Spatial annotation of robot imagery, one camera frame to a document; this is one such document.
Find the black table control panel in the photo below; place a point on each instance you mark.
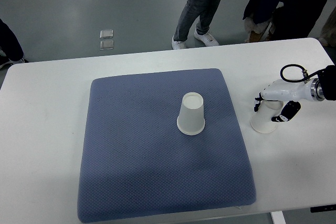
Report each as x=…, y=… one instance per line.
x=323, y=208

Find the metal floor plate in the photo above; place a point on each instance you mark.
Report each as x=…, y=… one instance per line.
x=107, y=33
x=107, y=44

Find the lower metal floor plate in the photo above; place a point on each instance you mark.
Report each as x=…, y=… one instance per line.
x=107, y=44

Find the blue quilted cushion mat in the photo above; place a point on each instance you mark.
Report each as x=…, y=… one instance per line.
x=135, y=160

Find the white table leg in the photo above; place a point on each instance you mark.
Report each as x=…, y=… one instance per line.
x=277, y=217

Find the upper metal floor plate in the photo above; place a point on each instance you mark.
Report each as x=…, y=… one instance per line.
x=107, y=33

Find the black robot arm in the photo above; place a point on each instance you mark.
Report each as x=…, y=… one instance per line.
x=326, y=79

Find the person in grey jeans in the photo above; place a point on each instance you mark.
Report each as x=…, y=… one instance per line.
x=204, y=10

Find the white paper cup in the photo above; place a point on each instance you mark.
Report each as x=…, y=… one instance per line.
x=261, y=120
x=190, y=120

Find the dark-clothed person at left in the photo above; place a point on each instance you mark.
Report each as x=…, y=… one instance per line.
x=11, y=47

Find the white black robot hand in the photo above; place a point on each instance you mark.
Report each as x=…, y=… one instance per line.
x=291, y=93

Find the person in dark clothes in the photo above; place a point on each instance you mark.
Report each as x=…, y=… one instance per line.
x=281, y=19

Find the white paper cup on mat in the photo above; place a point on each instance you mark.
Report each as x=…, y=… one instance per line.
x=190, y=120

